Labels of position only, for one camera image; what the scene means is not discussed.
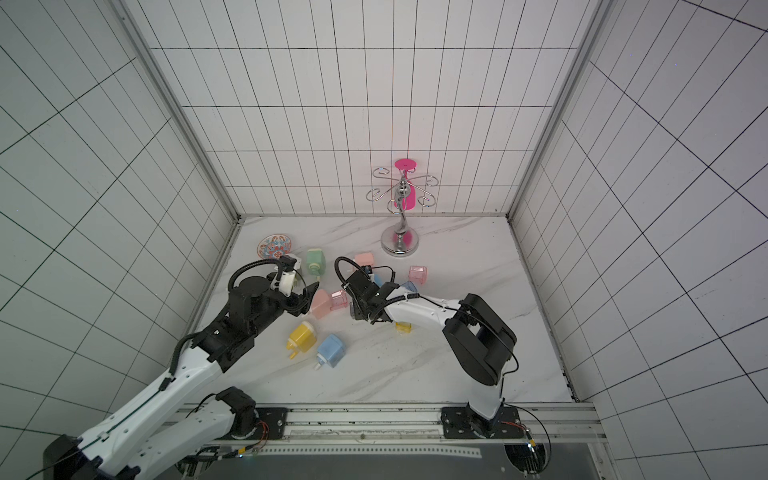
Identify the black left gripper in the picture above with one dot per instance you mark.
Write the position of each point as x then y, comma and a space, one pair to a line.
301, 303

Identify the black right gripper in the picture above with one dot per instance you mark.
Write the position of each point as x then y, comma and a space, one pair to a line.
363, 298

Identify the light green pencil sharpener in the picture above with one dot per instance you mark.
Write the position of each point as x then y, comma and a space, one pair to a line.
316, 262

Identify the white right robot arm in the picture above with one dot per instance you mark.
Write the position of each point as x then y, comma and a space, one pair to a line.
480, 340

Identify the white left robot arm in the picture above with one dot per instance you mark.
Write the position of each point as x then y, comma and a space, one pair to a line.
134, 443

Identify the clear pink tray near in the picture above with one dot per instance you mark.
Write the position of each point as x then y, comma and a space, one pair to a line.
339, 300

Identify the clear pink tray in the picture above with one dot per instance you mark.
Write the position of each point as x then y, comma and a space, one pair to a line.
339, 300
418, 274

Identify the pink pencil sharpener far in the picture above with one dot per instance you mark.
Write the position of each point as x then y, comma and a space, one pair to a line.
365, 259

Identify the clear blue tray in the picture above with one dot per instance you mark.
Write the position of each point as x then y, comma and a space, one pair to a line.
410, 286

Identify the clear yellow tray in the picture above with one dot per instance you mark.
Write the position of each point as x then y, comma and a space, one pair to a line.
403, 327

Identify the clear pink tray far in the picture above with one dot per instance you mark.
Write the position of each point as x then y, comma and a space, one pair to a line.
418, 274

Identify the yellow pencil sharpener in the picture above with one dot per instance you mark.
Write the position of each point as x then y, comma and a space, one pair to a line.
301, 339

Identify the patterned ceramic bowl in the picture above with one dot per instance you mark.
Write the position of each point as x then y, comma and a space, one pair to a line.
274, 246

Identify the chrome jewelry stand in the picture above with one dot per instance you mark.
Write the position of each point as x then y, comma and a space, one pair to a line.
405, 191

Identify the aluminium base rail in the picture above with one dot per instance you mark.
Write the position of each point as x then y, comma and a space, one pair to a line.
339, 424

